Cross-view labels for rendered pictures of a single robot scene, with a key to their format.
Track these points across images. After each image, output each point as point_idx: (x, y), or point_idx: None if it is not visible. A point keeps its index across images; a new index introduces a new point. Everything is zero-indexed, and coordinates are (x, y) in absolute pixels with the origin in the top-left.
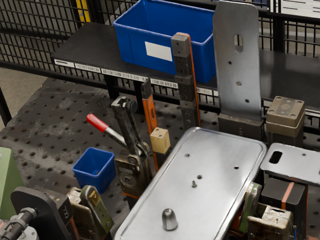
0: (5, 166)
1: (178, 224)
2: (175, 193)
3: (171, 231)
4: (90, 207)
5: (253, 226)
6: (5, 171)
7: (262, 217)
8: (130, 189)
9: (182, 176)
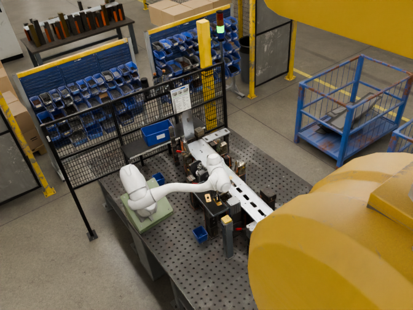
0: (156, 182)
1: None
2: (201, 155)
3: None
4: None
5: (221, 147)
6: (157, 183)
7: (222, 144)
8: (188, 163)
9: (197, 152)
